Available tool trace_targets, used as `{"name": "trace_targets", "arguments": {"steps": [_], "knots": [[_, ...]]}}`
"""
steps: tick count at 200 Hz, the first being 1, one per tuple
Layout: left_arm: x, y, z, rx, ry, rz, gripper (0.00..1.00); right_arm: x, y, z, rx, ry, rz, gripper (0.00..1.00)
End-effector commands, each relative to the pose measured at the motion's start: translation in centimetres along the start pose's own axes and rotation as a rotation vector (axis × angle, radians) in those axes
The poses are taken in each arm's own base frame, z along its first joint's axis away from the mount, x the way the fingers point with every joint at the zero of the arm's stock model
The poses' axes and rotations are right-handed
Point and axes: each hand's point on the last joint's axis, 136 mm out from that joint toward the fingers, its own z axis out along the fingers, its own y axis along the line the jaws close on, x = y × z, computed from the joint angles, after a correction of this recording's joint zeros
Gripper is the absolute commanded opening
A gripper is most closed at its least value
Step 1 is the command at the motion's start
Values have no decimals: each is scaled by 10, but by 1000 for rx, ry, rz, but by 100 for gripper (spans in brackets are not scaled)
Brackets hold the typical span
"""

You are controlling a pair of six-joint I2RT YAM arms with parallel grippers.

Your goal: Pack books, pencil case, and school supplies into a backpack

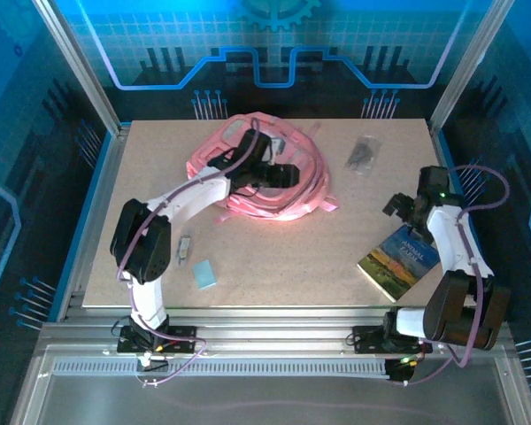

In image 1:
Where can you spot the small black right control board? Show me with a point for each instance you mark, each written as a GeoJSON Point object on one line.
{"type": "Point", "coordinates": [400, 369]}

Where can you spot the aluminium left side rail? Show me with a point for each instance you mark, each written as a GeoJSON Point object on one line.
{"type": "Point", "coordinates": [98, 221]}

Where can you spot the aluminium frame post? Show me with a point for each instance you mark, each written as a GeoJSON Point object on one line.
{"type": "Point", "coordinates": [77, 66]}
{"type": "Point", "coordinates": [464, 71]}

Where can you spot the grey metal tray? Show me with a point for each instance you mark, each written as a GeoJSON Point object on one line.
{"type": "Point", "coordinates": [270, 403]}

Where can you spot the aluminium right side rail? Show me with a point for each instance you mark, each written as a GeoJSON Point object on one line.
{"type": "Point", "coordinates": [440, 150]}

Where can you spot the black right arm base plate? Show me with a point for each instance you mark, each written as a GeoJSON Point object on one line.
{"type": "Point", "coordinates": [367, 338]}

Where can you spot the pink backpack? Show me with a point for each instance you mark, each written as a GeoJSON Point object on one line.
{"type": "Point", "coordinates": [301, 199]}

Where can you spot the aluminium cross rail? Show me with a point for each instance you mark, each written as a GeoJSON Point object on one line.
{"type": "Point", "coordinates": [270, 329]}

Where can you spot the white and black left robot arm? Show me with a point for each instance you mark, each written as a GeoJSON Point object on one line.
{"type": "Point", "coordinates": [190, 201]}

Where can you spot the aluminium right frame post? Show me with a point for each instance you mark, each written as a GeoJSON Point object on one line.
{"type": "Point", "coordinates": [464, 71]}

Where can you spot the aluminium left frame post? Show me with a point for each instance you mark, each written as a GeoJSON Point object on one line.
{"type": "Point", "coordinates": [77, 66]}

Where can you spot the landscape cover paperback book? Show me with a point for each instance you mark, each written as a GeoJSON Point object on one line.
{"type": "Point", "coordinates": [398, 261]}

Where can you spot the clear bag of black clips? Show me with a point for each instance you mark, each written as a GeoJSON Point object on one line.
{"type": "Point", "coordinates": [363, 155]}

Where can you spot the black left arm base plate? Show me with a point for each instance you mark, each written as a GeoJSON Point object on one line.
{"type": "Point", "coordinates": [181, 338]}

